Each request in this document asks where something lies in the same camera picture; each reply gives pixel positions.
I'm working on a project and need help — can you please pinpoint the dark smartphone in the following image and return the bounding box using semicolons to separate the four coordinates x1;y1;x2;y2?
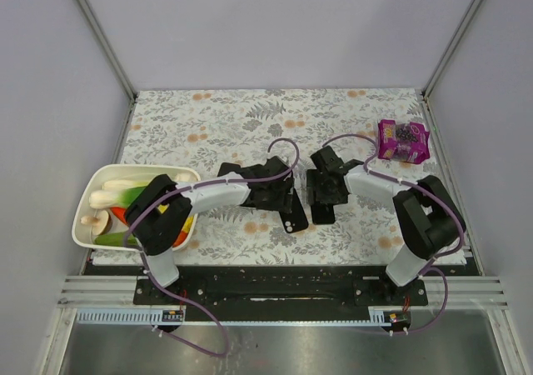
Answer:
311;202;336;225

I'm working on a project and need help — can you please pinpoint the black phone case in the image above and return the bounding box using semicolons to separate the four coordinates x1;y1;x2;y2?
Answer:
279;188;309;234

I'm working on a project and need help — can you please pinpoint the blue smartphone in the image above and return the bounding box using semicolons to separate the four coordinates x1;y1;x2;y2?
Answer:
217;162;243;183

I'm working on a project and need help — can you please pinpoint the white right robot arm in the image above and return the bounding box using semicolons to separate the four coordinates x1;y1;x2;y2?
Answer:
306;146;466;287

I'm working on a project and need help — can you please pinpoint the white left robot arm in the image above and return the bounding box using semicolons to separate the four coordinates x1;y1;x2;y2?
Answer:
125;157;308;287

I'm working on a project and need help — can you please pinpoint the floral tablecloth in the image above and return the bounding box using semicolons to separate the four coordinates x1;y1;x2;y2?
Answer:
122;88;424;265

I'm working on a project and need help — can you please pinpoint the yellow corn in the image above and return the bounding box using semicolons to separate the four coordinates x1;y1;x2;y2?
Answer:
182;217;195;233

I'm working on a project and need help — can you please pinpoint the purple snack bag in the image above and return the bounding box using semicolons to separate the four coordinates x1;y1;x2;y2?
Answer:
378;119;431;165

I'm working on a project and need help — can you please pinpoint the white green leek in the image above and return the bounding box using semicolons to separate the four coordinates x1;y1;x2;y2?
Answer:
88;187;145;209

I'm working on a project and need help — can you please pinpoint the orange carrot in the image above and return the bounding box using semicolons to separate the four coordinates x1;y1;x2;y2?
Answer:
109;207;128;226

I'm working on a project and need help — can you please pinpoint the green pea pod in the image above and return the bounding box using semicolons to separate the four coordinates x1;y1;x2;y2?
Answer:
93;232;137;248

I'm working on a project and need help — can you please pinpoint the brown mushroom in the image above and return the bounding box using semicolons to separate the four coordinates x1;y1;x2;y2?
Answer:
80;210;112;236

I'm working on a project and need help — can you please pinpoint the white plastic bin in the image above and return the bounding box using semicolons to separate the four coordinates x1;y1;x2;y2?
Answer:
72;164;201;252

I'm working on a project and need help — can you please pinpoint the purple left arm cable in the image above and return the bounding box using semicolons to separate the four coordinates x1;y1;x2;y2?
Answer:
124;137;301;358

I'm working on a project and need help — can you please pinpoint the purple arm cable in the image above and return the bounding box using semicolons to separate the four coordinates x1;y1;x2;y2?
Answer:
124;137;301;358
322;132;466;335

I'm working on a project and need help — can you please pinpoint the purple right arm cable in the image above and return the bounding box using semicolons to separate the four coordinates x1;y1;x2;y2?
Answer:
322;132;466;335

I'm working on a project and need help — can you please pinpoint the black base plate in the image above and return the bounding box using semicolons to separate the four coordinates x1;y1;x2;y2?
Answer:
132;264;429;309

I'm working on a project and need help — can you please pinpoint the aluminium rail frame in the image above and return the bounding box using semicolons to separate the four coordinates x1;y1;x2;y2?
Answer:
57;276;508;310

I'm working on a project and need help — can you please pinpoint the white cable duct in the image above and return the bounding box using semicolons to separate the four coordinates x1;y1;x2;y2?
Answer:
77;308;185;326

